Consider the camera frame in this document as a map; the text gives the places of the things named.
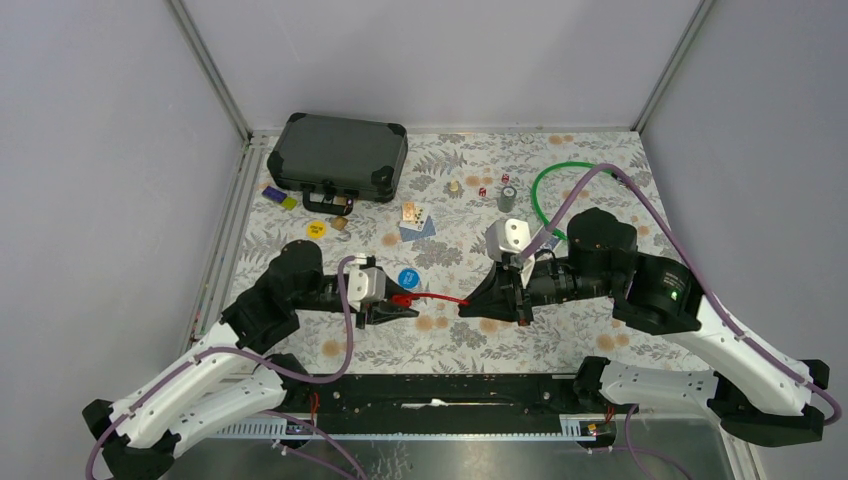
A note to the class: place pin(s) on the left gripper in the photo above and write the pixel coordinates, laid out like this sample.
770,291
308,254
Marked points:
381,310

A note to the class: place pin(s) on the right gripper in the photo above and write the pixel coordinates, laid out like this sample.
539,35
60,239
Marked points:
501,295

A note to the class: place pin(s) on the red cable lock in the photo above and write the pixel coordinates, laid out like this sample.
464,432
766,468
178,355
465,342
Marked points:
427,299

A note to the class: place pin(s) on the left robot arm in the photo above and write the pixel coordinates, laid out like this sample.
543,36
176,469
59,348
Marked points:
230,373

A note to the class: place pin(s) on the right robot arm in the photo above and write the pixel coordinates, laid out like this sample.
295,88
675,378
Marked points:
745,388

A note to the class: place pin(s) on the blue small blind chip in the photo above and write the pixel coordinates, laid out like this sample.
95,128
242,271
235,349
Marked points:
409,279

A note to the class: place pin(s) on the blue-backed playing card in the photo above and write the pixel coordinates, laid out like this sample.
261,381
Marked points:
411,234

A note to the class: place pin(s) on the brass padlock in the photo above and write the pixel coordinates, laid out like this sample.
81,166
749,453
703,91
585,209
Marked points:
339,223

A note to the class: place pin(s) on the grey patterned cylinder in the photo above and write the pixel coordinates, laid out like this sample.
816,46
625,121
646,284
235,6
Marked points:
507,199

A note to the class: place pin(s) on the nine of spades card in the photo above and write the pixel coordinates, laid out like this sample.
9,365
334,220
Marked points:
415,225

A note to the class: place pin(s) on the yellow big blind chip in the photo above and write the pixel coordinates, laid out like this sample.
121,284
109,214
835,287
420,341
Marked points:
316,229

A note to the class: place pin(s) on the yellow-green toy brick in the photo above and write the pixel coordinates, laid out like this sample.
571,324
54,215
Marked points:
289,203

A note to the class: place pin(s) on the dark green carrying case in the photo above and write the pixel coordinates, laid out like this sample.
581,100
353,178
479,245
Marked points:
334,162

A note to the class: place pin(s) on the blue toy brick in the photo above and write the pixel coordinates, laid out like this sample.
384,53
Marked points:
273,194

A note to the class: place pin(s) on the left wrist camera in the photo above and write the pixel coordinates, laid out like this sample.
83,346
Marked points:
366,283

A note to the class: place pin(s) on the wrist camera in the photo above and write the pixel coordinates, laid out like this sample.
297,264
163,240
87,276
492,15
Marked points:
506,242
366,283

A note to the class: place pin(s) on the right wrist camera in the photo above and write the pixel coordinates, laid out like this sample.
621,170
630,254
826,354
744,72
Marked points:
506,242

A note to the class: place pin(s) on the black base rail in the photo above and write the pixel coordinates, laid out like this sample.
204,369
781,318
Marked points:
447,404

